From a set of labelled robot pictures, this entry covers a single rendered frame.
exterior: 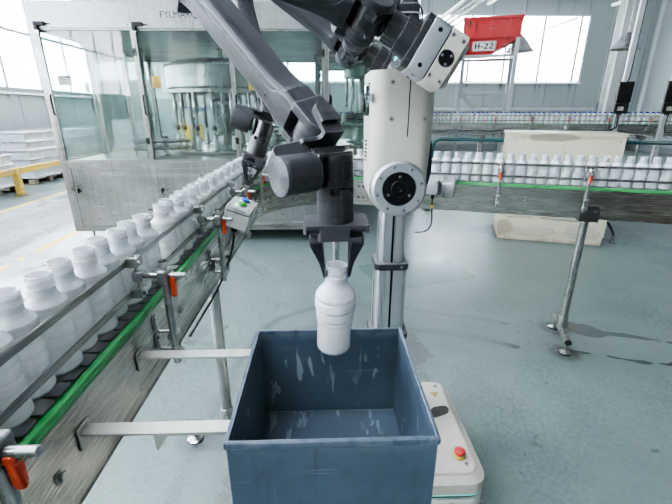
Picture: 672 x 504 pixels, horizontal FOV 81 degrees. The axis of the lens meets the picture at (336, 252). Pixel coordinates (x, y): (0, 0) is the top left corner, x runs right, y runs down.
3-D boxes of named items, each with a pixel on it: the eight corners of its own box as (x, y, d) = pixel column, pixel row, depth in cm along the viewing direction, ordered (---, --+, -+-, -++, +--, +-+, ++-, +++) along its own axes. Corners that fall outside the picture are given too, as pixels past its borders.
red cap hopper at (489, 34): (446, 191, 724) (463, 17, 630) (447, 185, 789) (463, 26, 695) (500, 194, 700) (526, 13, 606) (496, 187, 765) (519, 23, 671)
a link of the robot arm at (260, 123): (275, 121, 116) (276, 120, 122) (252, 113, 115) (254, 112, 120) (268, 144, 118) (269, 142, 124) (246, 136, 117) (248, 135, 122)
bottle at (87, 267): (75, 333, 74) (54, 251, 69) (103, 319, 80) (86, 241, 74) (98, 340, 72) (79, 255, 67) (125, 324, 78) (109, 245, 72)
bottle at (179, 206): (169, 251, 118) (161, 197, 112) (177, 245, 124) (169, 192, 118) (189, 251, 118) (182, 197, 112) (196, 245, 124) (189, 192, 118)
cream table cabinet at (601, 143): (585, 231, 487) (608, 131, 448) (602, 246, 431) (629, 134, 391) (491, 224, 516) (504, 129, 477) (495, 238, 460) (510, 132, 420)
